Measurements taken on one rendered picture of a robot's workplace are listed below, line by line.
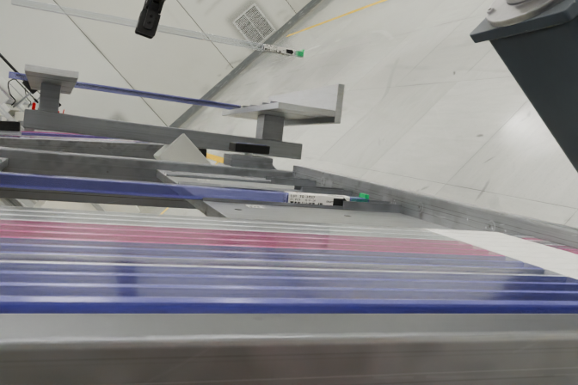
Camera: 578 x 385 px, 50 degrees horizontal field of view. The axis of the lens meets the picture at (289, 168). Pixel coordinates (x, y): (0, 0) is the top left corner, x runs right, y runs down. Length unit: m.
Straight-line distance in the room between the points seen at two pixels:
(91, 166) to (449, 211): 0.48
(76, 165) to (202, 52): 7.64
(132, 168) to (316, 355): 0.68
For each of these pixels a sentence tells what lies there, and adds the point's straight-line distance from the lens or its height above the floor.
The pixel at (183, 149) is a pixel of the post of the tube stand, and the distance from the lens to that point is 1.07.
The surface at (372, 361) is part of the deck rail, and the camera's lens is 0.17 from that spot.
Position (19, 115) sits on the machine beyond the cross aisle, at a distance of 5.35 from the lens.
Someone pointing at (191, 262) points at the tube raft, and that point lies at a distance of 0.23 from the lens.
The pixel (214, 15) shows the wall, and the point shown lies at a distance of 8.53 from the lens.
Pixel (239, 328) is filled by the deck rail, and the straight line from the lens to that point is 0.16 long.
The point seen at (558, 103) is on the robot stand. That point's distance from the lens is 0.99.
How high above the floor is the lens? 0.98
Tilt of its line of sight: 16 degrees down
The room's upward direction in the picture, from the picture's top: 40 degrees counter-clockwise
